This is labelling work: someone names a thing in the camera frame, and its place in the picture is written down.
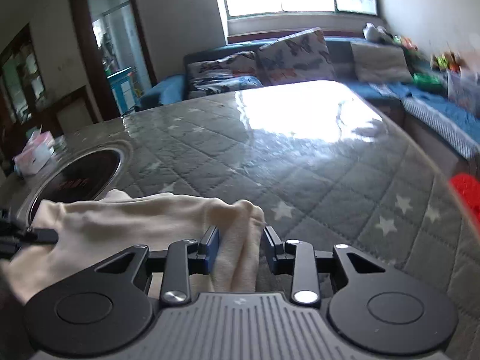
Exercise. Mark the blue corner sofa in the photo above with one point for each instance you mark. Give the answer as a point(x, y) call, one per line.
point(407, 104)

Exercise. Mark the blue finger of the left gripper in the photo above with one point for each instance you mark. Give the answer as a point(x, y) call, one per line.
point(40, 236)

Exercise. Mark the cream beige garment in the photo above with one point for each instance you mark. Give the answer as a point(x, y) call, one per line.
point(92, 231)

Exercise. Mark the black round induction cooktop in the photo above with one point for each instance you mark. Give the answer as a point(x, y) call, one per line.
point(81, 179)

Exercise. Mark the colourful toys on sofa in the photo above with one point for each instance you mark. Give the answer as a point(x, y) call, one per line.
point(404, 42)

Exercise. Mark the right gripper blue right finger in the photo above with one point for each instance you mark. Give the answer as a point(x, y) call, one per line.
point(274, 251)

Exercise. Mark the dark wooden sideboard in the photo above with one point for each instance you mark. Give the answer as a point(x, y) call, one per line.
point(67, 115)

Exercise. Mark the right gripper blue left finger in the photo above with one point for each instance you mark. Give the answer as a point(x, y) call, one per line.
point(208, 250)

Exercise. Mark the pink tissue pack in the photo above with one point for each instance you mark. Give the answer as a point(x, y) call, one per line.
point(36, 154)

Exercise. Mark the panda plush toy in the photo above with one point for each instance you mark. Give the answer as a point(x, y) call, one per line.
point(377, 34)

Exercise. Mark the blue cabinet in doorway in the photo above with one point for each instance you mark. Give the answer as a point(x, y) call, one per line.
point(123, 90)

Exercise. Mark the green plastic bowl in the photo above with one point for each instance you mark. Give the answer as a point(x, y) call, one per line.
point(427, 82)

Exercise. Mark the red plastic stool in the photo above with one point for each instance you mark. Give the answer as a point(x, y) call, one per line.
point(468, 187)

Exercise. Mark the large butterfly cushion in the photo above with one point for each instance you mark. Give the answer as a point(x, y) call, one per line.
point(300, 57)

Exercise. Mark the dark wooden door frame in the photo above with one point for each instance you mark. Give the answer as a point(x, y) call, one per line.
point(91, 56)

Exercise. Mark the brown plush toys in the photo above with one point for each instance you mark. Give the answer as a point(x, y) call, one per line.
point(446, 61)

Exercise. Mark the grey plain cushion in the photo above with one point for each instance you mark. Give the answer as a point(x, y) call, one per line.
point(380, 64)

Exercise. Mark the small butterfly cushion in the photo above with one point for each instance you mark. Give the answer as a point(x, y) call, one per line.
point(231, 73)

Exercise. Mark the clear plastic storage box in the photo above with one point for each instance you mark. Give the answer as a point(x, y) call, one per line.
point(464, 92)

